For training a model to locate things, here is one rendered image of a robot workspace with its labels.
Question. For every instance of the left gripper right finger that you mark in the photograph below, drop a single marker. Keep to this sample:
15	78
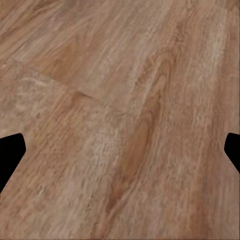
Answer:
232	149

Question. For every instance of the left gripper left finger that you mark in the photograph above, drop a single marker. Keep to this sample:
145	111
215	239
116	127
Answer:
12	149

